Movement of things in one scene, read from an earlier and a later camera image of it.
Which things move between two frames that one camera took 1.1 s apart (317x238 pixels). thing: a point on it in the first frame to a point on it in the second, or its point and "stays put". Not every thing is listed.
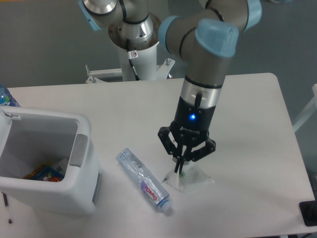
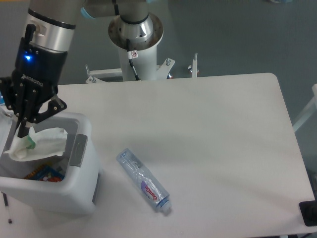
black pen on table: x=10 y=220 stays put
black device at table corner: x=308 y=210 stays put
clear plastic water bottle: x=156 y=195 stays put
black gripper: x=190 y=125 to x=37 y=71
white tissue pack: x=192 y=178 to x=43 y=143
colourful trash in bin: x=43 y=172 stays put
